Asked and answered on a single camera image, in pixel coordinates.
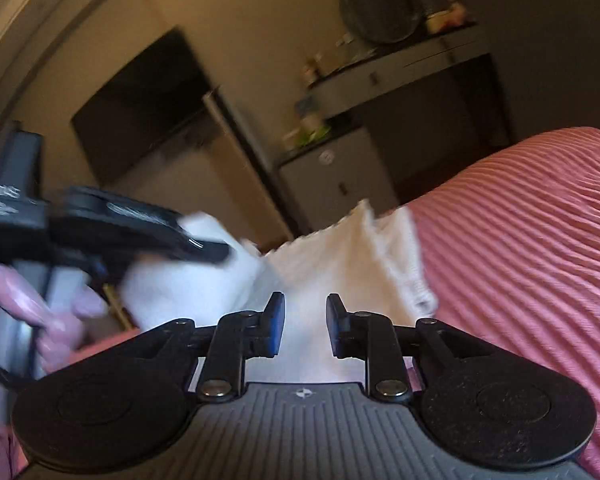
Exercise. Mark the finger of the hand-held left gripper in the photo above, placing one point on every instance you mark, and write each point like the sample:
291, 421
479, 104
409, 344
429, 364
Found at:
145, 225

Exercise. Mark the person's left hand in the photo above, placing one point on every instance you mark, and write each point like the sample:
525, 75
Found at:
35, 305

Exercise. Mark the stuffed toys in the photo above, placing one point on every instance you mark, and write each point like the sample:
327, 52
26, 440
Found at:
447, 12

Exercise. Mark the grey dresser with drawers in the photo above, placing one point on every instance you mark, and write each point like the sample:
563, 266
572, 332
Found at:
414, 90

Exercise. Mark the pale round tub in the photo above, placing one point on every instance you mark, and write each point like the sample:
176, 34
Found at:
291, 140

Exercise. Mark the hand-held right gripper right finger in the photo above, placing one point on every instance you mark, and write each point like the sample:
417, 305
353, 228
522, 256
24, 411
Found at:
336, 325

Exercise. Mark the green plate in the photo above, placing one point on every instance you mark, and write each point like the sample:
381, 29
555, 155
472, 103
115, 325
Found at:
312, 135

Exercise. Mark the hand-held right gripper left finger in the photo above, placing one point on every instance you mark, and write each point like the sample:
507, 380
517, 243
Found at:
278, 321

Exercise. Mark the blue lidded jar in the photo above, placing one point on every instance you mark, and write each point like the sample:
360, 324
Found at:
307, 112

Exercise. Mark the pink ribbed blanket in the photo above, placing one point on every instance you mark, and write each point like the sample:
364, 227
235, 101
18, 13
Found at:
519, 260

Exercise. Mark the white ribbed sweater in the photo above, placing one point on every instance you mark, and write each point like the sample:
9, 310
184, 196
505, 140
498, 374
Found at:
340, 270

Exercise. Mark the black television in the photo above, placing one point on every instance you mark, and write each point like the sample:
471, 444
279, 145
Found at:
140, 110

